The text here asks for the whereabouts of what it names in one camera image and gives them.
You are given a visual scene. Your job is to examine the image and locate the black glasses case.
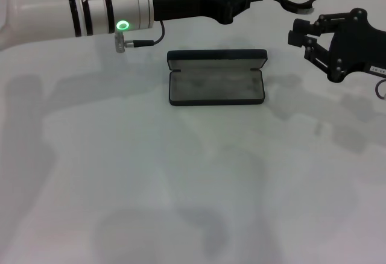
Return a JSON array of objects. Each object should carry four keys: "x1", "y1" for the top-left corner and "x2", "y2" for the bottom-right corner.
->
[{"x1": 166, "y1": 48, "x2": 268, "y2": 107}]

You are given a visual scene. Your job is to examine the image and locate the silver left cable connector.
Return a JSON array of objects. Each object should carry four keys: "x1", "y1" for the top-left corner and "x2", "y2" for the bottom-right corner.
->
[{"x1": 113, "y1": 33, "x2": 127, "y2": 54}]

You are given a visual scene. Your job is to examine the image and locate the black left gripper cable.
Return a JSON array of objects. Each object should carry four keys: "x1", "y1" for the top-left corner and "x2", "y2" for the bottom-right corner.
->
[{"x1": 125, "y1": 19, "x2": 166, "y2": 48}]

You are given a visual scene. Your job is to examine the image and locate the dark right gripper cable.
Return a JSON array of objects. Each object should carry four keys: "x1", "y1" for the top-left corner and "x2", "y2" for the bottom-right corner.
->
[{"x1": 375, "y1": 78, "x2": 386, "y2": 101}]

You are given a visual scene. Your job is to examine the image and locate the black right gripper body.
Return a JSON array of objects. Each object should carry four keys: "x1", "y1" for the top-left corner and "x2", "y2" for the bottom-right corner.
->
[{"x1": 327, "y1": 7, "x2": 386, "y2": 83}]

